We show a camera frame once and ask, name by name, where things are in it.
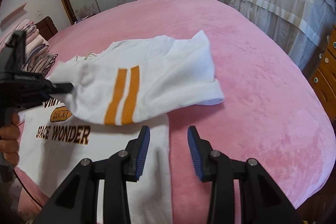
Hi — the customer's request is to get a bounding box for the dark wooden headboard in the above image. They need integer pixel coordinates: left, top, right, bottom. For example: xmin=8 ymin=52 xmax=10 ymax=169
xmin=35 ymin=16 xmax=58 ymax=40

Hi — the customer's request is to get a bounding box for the nightstand with small items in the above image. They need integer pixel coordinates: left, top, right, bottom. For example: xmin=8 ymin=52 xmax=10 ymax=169
xmin=74 ymin=16 xmax=90 ymax=24

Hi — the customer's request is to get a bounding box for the white sweatshirt with orange stripes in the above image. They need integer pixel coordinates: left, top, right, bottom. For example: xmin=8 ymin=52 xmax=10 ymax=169
xmin=18 ymin=31 xmax=224 ymax=223

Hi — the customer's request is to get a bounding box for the pink plush bed cover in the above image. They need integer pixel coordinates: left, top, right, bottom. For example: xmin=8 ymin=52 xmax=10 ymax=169
xmin=12 ymin=0 xmax=336 ymax=224

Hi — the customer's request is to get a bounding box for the person's left hand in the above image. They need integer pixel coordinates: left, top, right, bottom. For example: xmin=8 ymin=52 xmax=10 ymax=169
xmin=0 ymin=113 xmax=20 ymax=166

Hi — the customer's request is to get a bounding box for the stack of folded blankets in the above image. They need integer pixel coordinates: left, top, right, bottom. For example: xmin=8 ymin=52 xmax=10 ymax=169
xmin=0 ymin=18 xmax=59 ymax=77

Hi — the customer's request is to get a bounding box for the wooden drawer cabinet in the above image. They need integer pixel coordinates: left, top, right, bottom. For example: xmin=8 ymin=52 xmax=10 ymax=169
xmin=309 ymin=25 xmax=336 ymax=123

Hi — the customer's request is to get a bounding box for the pink wall shelf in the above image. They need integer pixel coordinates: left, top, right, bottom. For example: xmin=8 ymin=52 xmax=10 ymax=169
xmin=0 ymin=2 xmax=27 ymax=26

